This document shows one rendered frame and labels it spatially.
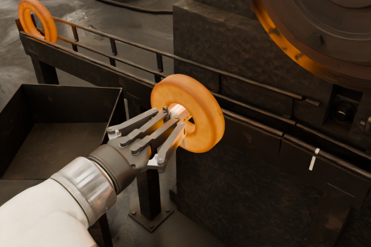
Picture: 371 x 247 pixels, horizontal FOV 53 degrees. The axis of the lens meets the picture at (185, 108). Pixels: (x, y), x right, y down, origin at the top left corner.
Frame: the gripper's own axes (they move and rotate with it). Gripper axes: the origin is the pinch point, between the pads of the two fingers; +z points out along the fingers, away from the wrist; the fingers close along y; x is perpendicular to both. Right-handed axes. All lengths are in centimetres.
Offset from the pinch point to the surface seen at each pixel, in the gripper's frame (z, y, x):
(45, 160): -14.7, -33.3, -23.9
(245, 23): 31.2, -7.2, 1.4
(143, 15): 149, -169, -91
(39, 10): 21, -83, -12
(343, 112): 29.2, 19.9, -10.8
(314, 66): 18.9, 15.0, 4.7
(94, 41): 96, -167, -88
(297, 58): 19.0, 11.5, 5.2
